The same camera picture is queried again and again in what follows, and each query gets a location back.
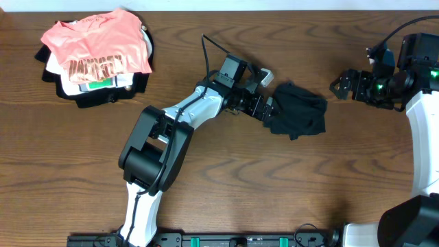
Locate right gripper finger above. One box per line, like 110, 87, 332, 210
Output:
329, 80, 346, 100
329, 70, 348, 90

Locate black garment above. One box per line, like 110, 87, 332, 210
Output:
263, 82, 328, 141

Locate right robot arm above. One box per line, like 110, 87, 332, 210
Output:
329, 33, 438, 246

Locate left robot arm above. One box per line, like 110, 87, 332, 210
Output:
117, 54, 274, 246

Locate white folded t-shirt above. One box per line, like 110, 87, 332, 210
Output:
45, 27, 154, 97

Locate right black cable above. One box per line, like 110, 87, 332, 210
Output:
370, 14, 439, 56

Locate black cable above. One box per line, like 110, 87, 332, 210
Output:
370, 14, 439, 56
123, 33, 230, 246

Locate left black cable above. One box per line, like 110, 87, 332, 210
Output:
123, 33, 230, 246

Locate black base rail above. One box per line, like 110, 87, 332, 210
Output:
67, 231, 342, 247

